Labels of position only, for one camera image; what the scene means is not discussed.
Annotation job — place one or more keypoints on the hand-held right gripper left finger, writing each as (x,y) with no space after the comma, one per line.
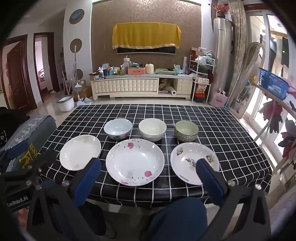
(87,183)

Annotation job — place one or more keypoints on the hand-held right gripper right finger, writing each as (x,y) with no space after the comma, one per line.
(209,183)

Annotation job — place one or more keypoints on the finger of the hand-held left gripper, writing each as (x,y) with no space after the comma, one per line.
(44,160)
(16,150)

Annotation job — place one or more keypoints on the white plate brown flowers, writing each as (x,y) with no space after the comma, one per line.
(187,162)

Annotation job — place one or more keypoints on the plain white plate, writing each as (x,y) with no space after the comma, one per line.
(79,152)

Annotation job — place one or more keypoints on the white plate pink petals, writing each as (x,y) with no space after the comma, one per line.
(134,162)

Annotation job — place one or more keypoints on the white bowl floral outside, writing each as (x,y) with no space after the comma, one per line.
(118,128)

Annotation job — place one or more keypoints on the black cloth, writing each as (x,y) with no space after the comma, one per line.
(11,120)

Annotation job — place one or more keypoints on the person's right leg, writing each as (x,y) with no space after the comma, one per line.
(175,220)

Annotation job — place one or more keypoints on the green patterned bowl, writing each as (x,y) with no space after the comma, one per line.
(186,131)

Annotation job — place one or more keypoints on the white mop bucket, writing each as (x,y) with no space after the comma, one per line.
(66,105)

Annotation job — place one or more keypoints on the brown wooden door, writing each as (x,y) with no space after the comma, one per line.
(16,74)

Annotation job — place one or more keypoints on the plain cream bowl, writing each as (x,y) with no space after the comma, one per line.
(152,128)

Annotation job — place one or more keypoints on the cardboard boxes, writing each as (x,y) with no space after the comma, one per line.
(84,90)

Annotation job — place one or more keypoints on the pink bag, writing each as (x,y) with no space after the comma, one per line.
(218,99)

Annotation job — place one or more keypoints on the black checked tablecloth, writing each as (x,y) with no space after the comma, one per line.
(161,111)

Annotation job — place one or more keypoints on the red hanging garment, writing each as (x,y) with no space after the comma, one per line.
(271,113)

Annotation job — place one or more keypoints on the white paper roll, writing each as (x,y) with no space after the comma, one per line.
(173,92)

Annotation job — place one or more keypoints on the white mop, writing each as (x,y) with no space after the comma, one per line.
(75,64)

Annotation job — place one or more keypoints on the cream tv cabinet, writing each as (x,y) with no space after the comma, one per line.
(127,88)

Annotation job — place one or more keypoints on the wooden drying rack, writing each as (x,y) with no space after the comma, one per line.
(275,99)

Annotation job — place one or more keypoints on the white shelf rack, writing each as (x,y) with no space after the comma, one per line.
(191,76)

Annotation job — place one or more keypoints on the blue plastic basket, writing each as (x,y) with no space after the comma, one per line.
(272,84)

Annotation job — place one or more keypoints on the pink box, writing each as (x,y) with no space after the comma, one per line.
(136,71)

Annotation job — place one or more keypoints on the white standing air conditioner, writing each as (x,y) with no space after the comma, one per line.
(222,58)

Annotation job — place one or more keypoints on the cream plastic container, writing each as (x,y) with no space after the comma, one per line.
(149,68)

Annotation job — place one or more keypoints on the patterned curtain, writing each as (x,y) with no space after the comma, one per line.
(239,46)

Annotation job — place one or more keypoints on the black television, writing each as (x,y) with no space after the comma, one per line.
(148,50)

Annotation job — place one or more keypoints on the yellow cloth cover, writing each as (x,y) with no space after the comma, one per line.
(145,34)

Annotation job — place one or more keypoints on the vase of red flowers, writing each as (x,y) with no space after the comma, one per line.
(221,9)

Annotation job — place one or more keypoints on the round brown wall decor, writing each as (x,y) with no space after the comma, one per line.
(76,45)
(79,73)

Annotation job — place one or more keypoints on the brown door frame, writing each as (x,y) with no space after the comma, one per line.
(54,64)

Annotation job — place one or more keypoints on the round wall decor blue centre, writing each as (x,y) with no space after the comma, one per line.
(76,16)

